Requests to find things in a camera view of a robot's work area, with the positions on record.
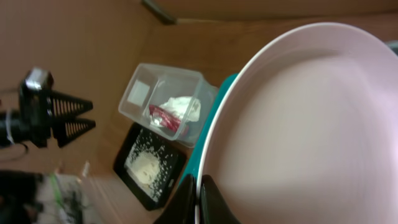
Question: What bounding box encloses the white napkin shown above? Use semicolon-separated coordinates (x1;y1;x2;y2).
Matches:
159;96;201;122

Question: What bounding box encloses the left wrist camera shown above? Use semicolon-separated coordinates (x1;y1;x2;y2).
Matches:
24;67;54;91

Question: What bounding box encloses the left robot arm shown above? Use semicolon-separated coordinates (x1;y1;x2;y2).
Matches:
1;84;96;148

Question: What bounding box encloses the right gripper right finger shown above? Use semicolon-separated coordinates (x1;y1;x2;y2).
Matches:
199;175;241;224

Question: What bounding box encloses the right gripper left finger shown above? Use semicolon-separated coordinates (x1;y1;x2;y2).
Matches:
154;174;197;224

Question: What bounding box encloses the white round plate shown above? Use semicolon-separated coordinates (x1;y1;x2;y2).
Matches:
198;22;397;223

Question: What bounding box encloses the teal serving tray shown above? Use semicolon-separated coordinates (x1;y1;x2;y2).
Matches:
178;73;238;185

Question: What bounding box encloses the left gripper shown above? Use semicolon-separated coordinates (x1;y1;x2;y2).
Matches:
19;82;96;148

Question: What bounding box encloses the clear plastic waste bin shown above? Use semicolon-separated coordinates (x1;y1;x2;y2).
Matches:
118;63;218;147

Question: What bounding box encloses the white rice pile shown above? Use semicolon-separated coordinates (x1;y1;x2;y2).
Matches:
124;129;177;202

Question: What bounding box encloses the red snack wrapper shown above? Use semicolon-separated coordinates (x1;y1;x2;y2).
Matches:
149;105;181;133

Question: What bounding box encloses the black plastic tray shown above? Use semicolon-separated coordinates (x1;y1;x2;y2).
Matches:
113;123;187;211

